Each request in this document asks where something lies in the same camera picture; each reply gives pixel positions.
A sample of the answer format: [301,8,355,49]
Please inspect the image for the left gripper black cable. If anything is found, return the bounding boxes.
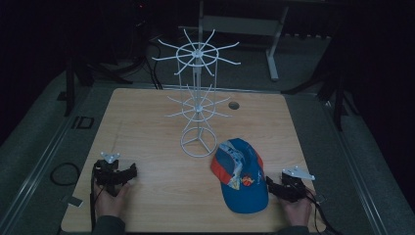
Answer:
[89,164,99,231]

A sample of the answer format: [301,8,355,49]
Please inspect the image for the black background cables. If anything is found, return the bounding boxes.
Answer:
[142,40,164,91]

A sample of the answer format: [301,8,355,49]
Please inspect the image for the grey tape piece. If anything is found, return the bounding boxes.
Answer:
[66,195,84,209]

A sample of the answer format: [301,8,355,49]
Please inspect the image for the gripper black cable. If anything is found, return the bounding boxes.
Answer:
[89,164,99,231]
[304,187,342,235]

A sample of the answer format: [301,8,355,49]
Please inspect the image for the black cable loop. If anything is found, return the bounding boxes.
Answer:
[49,162,81,187]

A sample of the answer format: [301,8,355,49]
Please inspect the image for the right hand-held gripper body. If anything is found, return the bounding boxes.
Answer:
[281,165,316,204]

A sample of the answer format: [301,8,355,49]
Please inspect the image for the black metal stand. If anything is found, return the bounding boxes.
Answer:
[58,53,134,118]
[286,62,361,132]

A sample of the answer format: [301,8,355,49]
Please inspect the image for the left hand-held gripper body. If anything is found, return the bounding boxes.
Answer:
[98,151,129,198]

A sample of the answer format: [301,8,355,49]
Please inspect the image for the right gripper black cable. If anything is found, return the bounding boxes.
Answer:
[304,187,342,235]

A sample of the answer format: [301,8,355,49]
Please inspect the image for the grey metal desk frame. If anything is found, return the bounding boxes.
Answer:
[197,0,291,82]

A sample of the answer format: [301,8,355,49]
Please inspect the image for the blue and orange cap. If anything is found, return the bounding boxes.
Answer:
[209,137,270,214]

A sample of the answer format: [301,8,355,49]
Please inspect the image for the person's left hand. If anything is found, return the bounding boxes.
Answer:
[93,182,131,219]

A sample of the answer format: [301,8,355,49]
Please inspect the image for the white wire display rack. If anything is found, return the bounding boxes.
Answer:
[151,28,242,159]

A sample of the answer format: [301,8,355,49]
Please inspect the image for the black rectangular floor bracket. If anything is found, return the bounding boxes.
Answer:
[70,115,96,130]

